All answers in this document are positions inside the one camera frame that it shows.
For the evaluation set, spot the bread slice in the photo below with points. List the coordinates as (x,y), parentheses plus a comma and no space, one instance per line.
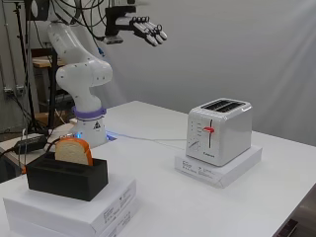
(72,152)

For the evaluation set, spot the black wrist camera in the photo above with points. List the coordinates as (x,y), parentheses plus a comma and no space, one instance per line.
(113,39)

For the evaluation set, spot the white flat box under toaster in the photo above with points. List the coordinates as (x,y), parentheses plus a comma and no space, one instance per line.
(214,174)

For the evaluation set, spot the wooden table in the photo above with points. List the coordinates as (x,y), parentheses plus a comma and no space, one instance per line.
(41,62)

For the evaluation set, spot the black foam block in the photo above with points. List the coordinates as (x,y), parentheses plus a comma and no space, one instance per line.
(65,181)

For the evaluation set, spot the black tripod stand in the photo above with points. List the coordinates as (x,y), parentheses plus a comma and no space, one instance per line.
(29,82)

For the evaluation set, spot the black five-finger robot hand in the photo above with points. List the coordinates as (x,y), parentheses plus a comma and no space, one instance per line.
(148,29)

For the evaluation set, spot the black power adapter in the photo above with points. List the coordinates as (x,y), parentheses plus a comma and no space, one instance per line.
(31,143)

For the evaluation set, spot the white seven-joint robot arm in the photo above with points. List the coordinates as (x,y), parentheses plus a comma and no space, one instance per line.
(82,75)

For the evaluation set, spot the steel toaster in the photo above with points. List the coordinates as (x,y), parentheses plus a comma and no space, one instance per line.
(227,131)

